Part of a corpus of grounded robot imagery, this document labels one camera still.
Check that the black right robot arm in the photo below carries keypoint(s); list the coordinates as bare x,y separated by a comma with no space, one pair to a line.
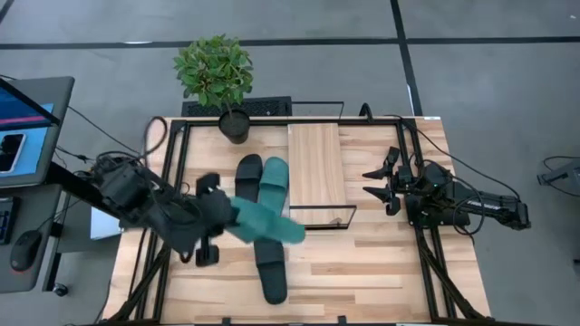
489,204

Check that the green potted plant black pot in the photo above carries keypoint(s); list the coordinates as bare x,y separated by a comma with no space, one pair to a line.
213,72

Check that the teal mesh fabric garment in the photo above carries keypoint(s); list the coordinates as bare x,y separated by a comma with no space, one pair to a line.
274,181

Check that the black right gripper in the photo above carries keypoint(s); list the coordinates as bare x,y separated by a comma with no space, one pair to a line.
408,181

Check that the teal rubber slide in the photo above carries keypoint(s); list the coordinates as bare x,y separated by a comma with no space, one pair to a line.
267,224

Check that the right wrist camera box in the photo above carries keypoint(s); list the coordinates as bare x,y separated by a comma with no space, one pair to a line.
436,175

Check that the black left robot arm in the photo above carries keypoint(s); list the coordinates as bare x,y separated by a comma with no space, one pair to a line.
136,190

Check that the wooden shelf black metal frame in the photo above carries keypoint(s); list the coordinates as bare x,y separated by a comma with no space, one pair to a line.
315,163

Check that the black computer mouse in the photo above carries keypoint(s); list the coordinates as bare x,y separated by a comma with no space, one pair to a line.
26,250

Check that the white sheet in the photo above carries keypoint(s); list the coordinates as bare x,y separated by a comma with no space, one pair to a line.
104,224

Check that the black keyboard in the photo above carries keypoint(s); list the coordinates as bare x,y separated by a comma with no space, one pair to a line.
6,219

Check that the grey side desk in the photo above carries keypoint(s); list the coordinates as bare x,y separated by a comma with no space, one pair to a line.
50,213

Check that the black rubber slide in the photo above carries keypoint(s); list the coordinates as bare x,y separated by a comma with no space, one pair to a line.
271,271
248,174

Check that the small black round knob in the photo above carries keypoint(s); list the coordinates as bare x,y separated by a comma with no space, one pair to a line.
60,290

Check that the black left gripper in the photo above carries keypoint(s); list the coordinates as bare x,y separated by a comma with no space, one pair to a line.
208,210

